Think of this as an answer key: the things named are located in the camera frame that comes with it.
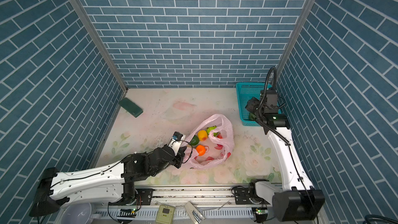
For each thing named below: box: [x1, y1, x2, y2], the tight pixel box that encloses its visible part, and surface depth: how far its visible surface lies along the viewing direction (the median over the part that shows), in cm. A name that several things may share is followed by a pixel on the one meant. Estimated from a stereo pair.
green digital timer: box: [155, 204, 176, 224], surface depth 69 cm
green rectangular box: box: [118, 97, 144, 118], surface depth 110 cm
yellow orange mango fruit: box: [197, 129, 208, 142], surface depth 92 cm
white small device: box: [185, 201, 206, 224], surface depth 69 cm
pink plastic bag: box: [182, 113, 235, 171], surface depth 77 cm
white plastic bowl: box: [60, 202, 93, 224], surface depth 67 cm
